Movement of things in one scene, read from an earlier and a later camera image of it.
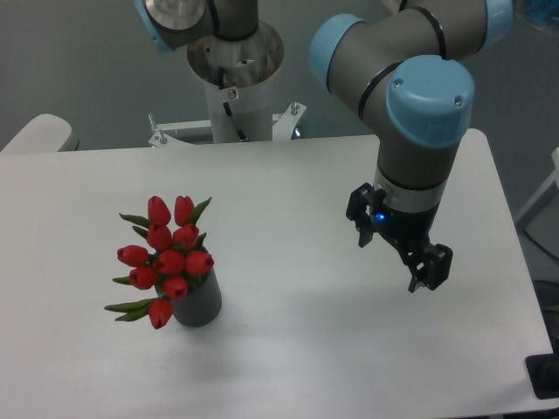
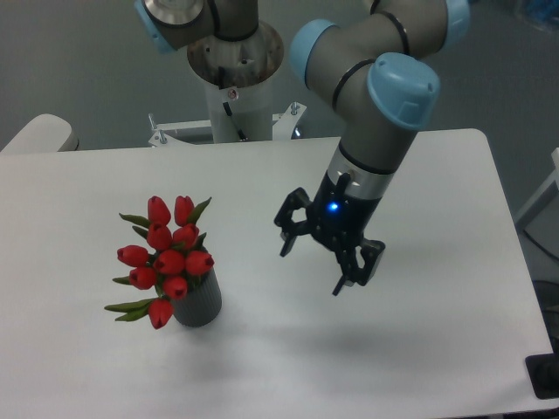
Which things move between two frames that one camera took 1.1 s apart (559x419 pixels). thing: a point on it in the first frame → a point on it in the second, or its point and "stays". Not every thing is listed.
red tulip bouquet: (173, 257) stays
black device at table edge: (543, 373) stays
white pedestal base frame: (283, 127) stays
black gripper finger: (429, 268) → (350, 271)
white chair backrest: (43, 133) stays
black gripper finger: (361, 203) → (290, 230)
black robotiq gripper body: (410, 230) → (341, 214)
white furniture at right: (540, 221) stays
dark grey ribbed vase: (200, 306) stays
